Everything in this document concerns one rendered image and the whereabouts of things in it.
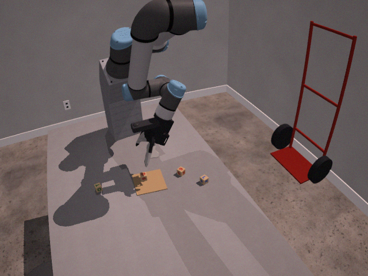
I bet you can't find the tan flat mat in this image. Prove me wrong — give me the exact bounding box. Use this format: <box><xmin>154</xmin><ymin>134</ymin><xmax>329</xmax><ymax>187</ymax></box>
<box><xmin>132</xmin><ymin>169</ymin><xmax>167</xmax><ymax>196</ymax></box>

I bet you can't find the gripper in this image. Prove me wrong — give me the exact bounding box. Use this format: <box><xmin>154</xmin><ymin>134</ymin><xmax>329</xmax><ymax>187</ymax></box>
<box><xmin>136</xmin><ymin>113</ymin><xmax>174</xmax><ymax>167</ymax></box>

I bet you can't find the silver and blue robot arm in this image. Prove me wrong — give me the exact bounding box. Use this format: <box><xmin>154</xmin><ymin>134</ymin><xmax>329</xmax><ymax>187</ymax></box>
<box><xmin>106</xmin><ymin>0</ymin><xmax>207</xmax><ymax>120</ymax></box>

